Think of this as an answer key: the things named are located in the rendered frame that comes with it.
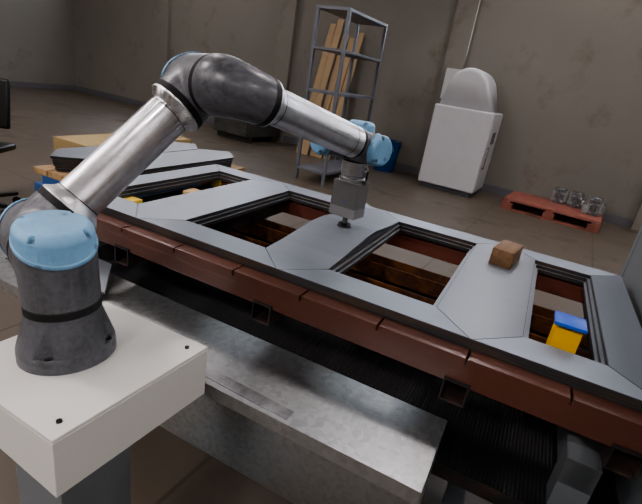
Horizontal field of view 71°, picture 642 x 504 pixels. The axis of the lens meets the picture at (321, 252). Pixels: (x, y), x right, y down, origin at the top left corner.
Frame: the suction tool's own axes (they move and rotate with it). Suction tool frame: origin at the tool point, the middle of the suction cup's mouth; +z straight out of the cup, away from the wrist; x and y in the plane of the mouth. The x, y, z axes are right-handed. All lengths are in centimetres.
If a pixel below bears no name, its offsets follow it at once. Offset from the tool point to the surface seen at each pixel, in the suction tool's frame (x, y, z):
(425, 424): 40, -47, 18
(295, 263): 30.7, -5.3, 1.0
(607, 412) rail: 33, -73, 3
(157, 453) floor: 36, 36, 86
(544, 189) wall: -607, 13, 59
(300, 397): 51, -24, 18
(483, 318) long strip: 20, -48, 1
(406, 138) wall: -592, 232, 31
